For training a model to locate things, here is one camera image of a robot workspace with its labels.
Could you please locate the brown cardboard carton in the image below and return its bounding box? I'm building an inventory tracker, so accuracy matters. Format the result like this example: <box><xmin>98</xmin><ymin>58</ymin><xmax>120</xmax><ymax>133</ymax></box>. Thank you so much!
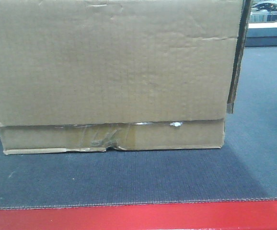
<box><xmin>0</xmin><ymin>0</ymin><xmax>252</xmax><ymax>155</ymax></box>

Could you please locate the dark grey conveyor belt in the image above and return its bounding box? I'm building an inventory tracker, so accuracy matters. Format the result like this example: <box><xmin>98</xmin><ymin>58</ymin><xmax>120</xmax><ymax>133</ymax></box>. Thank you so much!
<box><xmin>0</xmin><ymin>47</ymin><xmax>277</xmax><ymax>209</ymax></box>

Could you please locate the red conveyor edge frame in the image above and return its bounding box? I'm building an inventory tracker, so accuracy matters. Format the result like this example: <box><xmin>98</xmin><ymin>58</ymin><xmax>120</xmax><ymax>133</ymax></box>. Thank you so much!
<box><xmin>0</xmin><ymin>200</ymin><xmax>277</xmax><ymax>230</ymax></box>

